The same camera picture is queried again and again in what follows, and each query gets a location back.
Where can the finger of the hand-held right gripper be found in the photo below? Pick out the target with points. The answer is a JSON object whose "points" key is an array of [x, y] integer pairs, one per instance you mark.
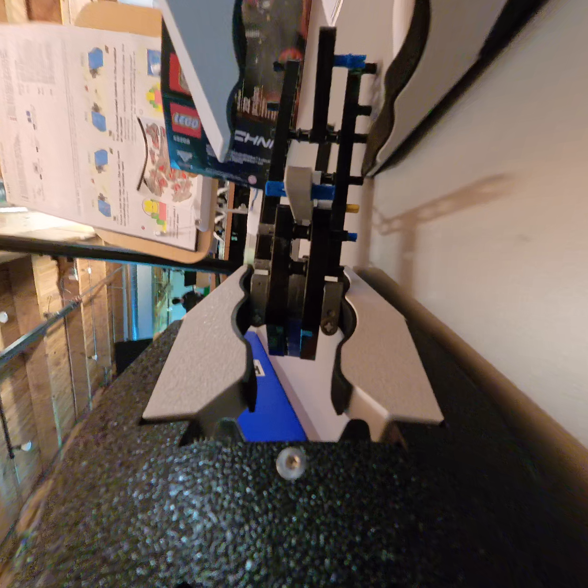
{"points": [[450, 46], [202, 59]]}

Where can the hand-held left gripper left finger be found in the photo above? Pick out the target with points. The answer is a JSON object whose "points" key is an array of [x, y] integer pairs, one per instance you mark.
{"points": [[202, 358]]}

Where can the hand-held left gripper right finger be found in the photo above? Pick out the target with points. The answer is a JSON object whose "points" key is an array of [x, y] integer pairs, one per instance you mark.
{"points": [[390, 367]]}

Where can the black toy brick model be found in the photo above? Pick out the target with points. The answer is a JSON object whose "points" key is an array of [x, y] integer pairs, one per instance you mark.
{"points": [[281, 138]]}

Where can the printed task sheet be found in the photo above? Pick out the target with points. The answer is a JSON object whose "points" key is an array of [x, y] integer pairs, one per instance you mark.
{"points": [[69, 115]]}

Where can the blue storage bin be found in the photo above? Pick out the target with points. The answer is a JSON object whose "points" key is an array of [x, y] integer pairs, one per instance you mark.
{"points": [[271, 404]]}

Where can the dark toy set box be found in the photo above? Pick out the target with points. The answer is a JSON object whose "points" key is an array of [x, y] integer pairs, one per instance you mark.
{"points": [[257, 151]]}

